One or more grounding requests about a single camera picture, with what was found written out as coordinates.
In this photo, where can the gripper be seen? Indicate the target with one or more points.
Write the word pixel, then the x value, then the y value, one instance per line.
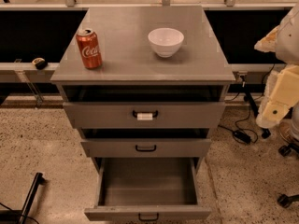
pixel 289 42

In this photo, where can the grey bottom drawer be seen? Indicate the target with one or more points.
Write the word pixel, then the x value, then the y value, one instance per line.
pixel 147 190

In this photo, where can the grey drawer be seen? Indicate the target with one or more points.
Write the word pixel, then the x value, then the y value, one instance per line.
pixel 150 148
pixel 130 115
pixel 147 190

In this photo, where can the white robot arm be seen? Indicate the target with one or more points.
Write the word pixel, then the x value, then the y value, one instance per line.
pixel 283 40

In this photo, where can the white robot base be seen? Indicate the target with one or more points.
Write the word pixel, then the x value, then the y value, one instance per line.
pixel 289 131

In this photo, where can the grey drawer cabinet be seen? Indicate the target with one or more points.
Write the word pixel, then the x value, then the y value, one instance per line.
pixel 133 72

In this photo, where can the grey middle drawer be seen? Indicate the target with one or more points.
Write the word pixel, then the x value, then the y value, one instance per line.
pixel 150 148

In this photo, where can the grey top drawer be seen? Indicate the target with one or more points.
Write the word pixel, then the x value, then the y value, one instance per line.
pixel 130 115

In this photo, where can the black stand leg right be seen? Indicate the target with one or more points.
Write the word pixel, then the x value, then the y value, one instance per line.
pixel 248 97

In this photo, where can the black stand leg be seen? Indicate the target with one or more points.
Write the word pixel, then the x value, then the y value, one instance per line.
pixel 38 180
pixel 248 97

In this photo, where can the black caster wheel upper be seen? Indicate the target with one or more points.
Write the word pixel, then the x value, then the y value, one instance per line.
pixel 286 150

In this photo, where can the black caster wheel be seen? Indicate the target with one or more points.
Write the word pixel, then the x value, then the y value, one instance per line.
pixel 285 201
pixel 286 150

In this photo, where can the black caster wheel lower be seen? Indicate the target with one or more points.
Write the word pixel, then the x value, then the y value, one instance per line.
pixel 285 201

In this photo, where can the white ceramic bowl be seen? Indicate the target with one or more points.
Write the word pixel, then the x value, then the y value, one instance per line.
pixel 165 42

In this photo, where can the red Coca-Cola can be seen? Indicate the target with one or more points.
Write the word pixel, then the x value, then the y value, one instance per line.
pixel 89 48

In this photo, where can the small black yellow device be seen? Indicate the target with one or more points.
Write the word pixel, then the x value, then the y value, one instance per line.
pixel 39 63

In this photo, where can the black stand leg left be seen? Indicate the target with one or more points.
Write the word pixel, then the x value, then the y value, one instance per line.
pixel 38 180

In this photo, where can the black power adapter with cable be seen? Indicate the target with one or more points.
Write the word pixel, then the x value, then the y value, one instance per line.
pixel 240 134

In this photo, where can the metal railing frame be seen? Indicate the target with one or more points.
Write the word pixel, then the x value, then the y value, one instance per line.
pixel 55 21

